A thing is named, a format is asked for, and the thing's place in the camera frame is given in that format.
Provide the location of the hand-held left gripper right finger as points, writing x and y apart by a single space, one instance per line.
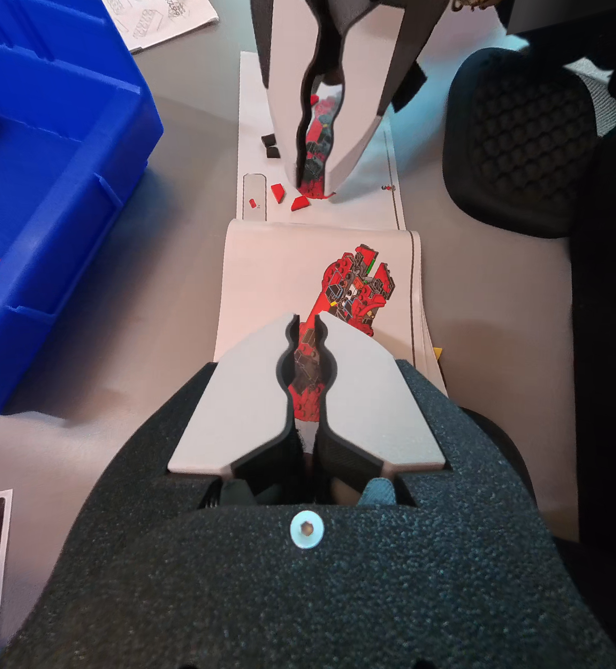
381 407

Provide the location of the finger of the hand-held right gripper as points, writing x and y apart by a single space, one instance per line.
287 62
370 62

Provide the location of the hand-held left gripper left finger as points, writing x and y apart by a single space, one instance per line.
234 407

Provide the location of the red toy brick piece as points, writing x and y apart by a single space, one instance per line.
314 193

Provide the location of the small yellow toy brick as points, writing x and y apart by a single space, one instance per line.
438 354

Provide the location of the small black toy brick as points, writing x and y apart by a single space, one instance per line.
268 140
273 153

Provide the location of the white folded paper leaflet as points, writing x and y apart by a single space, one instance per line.
182 26

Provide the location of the black chair armrest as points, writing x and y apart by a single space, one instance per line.
522 146

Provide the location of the red wedge toy brick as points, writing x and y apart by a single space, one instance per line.
277 193
300 203

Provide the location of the open toy brick instruction booklet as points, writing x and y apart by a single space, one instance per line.
266 272

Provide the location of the blue plastic parts bin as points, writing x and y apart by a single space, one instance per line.
77 157

